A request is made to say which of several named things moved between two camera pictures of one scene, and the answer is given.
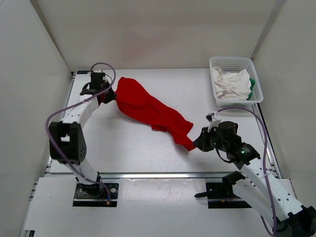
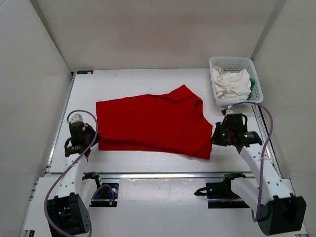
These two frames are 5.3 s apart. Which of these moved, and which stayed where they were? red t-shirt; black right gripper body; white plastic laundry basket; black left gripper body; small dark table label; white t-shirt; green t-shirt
Moved: black right gripper body; black left gripper body; red t-shirt
Stayed: white plastic laundry basket; green t-shirt; small dark table label; white t-shirt
